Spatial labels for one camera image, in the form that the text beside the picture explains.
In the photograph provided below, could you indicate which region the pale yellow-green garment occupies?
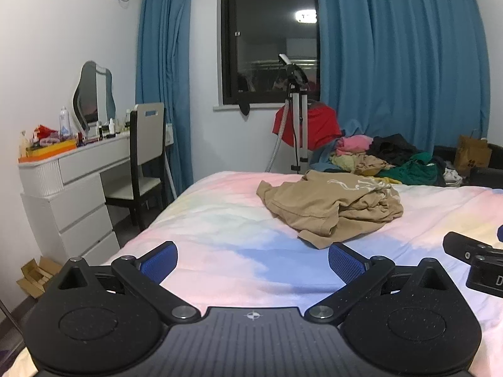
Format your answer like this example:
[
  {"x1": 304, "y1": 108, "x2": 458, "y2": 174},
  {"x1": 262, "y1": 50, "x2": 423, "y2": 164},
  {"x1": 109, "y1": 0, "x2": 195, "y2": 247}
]
[{"x1": 330, "y1": 153, "x2": 359, "y2": 172}]

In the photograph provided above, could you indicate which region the cardboard box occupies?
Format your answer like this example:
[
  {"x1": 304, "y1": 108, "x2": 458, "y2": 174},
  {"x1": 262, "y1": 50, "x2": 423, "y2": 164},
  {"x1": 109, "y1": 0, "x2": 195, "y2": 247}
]
[{"x1": 16, "y1": 256, "x2": 64, "y2": 299}]

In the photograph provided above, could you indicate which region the beige and black chair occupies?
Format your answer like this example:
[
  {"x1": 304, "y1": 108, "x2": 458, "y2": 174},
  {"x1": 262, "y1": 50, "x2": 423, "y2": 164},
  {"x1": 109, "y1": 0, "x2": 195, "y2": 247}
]
[{"x1": 104, "y1": 102, "x2": 168, "y2": 232}]

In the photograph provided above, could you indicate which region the black garment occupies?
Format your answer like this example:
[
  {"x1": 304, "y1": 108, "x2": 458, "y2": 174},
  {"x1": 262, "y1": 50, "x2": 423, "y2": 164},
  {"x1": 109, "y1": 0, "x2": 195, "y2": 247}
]
[{"x1": 367, "y1": 134, "x2": 424, "y2": 167}]

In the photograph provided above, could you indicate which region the tan printed shirt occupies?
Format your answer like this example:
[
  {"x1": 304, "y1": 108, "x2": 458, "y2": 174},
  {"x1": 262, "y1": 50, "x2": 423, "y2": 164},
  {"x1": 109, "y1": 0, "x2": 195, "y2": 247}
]
[{"x1": 256, "y1": 170, "x2": 405, "y2": 249}]

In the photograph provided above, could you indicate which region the white spray bottle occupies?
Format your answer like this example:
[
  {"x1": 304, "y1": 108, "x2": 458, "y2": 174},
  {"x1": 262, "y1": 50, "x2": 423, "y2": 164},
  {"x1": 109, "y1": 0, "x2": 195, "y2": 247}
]
[{"x1": 59, "y1": 107, "x2": 72, "y2": 137}]

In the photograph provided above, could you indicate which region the orange box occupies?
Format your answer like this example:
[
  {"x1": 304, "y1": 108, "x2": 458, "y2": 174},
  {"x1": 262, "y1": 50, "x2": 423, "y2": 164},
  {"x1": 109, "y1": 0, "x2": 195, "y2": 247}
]
[{"x1": 18, "y1": 139, "x2": 78, "y2": 163}]

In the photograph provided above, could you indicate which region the dark framed window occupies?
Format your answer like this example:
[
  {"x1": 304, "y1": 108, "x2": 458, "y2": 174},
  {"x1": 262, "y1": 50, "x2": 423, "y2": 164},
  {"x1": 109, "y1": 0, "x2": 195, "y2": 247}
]
[{"x1": 220, "y1": 0, "x2": 321, "y2": 107}]

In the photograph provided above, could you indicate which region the pink garment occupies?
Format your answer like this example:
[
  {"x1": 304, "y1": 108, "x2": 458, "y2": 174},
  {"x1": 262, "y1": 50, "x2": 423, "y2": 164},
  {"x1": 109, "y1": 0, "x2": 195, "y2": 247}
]
[{"x1": 336, "y1": 134, "x2": 374, "y2": 156}]

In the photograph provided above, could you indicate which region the wavy white-framed mirror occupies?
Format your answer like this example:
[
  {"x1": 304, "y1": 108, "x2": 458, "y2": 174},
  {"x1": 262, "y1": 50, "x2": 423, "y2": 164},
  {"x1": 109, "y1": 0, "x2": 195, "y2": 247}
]
[{"x1": 73, "y1": 61, "x2": 117, "y2": 134}]

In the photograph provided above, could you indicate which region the brown paper bag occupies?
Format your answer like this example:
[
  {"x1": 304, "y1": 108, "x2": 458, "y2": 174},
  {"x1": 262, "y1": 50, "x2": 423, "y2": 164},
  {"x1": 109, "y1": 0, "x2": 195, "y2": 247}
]
[{"x1": 454, "y1": 129, "x2": 493, "y2": 177}]

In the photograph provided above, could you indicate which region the row of cosmetic bottles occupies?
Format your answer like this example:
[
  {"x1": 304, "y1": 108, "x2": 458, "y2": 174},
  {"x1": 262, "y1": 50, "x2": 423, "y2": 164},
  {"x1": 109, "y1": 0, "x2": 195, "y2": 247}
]
[{"x1": 76, "y1": 108, "x2": 133, "y2": 145}]

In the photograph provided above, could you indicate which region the silver tripod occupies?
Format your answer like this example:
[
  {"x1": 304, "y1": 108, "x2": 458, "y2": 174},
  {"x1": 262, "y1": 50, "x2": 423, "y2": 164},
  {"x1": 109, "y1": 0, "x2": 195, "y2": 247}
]
[{"x1": 289, "y1": 74, "x2": 311, "y2": 175}]

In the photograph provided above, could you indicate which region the pile of colourful clothes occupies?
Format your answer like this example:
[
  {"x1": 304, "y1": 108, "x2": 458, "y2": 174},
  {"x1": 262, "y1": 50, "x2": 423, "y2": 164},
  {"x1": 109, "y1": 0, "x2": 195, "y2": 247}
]
[{"x1": 432, "y1": 145, "x2": 503, "y2": 190}]

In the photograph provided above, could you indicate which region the red cloth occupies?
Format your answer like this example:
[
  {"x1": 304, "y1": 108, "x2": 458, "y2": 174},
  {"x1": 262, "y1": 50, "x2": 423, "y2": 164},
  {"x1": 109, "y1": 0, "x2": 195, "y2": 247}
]
[{"x1": 273, "y1": 102, "x2": 342, "y2": 152}]

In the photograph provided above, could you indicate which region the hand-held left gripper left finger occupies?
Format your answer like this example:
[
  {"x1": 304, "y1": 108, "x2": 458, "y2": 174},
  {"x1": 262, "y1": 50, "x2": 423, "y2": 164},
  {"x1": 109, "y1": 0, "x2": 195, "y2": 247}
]
[{"x1": 49, "y1": 241, "x2": 201, "y2": 323}]

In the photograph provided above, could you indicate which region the pastel tie-dye bed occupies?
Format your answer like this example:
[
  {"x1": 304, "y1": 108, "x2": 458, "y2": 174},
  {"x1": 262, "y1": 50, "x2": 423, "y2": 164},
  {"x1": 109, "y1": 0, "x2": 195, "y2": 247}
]
[{"x1": 0, "y1": 171, "x2": 503, "y2": 377}]

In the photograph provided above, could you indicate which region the beige garment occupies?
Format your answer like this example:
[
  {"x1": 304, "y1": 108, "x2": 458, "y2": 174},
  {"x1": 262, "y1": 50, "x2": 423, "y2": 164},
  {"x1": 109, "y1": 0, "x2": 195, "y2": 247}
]
[{"x1": 354, "y1": 154, "x2": 397, "y2": 177}]

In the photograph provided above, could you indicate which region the narrow blue curtain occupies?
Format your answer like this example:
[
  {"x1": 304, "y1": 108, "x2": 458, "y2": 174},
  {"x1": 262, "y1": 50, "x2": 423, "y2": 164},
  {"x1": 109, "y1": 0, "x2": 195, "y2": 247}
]
[{"x1": 135, "y1": 0, "x2": 194, "y2": 199}]

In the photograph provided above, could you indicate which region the white dressing table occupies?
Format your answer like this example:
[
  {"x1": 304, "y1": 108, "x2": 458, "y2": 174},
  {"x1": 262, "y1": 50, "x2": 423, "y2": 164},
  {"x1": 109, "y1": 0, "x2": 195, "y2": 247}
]
[{"x1": 18, "y1": 123, "x2": 174, "y2": 266}]

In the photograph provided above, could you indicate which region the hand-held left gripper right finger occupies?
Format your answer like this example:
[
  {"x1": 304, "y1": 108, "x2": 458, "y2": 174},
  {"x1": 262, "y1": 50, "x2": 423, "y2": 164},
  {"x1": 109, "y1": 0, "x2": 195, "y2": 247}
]
[{"x1": 304, "y1": 242, "x2": 452, "y2": 325}]

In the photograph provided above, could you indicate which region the green garment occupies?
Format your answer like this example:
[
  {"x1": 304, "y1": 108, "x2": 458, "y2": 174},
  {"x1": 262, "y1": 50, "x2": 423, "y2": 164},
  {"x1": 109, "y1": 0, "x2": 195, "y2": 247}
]
[{"x1": 377, "y1": 152, "x2": 447, "y2": 187}]

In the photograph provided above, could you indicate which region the blue garment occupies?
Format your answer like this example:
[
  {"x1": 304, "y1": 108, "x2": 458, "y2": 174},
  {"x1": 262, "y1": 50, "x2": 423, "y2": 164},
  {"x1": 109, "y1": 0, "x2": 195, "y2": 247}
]
[{"x1": 308, "y1": 141, "x2": 343, "y2": 173}]

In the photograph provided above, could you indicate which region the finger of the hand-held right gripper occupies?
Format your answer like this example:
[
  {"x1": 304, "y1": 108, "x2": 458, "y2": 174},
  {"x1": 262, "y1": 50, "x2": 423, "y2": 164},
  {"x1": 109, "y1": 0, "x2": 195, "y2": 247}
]
[{"x1": 443, "y1": 232, "x2": 496, "y2": 263}]

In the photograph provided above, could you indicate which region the camera on tripod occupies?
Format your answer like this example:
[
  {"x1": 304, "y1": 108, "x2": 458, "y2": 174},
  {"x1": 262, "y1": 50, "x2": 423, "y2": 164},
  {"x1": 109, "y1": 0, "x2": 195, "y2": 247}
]
[{"x1": 278, "y1": 53, "x2": 310, "y2": 86}]

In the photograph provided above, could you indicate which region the wide blue curtain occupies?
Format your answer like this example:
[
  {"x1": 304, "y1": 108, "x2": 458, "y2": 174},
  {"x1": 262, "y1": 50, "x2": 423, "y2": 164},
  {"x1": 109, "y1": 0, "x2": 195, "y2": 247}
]
[{"x1": 313, "y1": 0, "x2": 493, "y2": 166}]

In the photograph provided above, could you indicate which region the white shoe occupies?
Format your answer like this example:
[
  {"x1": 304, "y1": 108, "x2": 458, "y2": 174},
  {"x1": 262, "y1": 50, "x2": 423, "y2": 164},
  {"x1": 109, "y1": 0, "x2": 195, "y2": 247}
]
[{"x1": 443, "y1": 167, "x2": 464, "y2": 188}]

